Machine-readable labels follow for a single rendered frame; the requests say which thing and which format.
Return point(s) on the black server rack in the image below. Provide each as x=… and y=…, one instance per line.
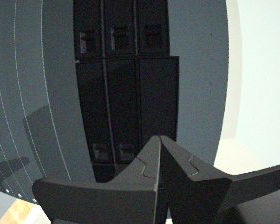
x=46, y=132

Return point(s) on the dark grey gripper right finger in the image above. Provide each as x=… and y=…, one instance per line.
x=199, y=193

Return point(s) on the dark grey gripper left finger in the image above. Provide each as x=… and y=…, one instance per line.
x=129, y=198

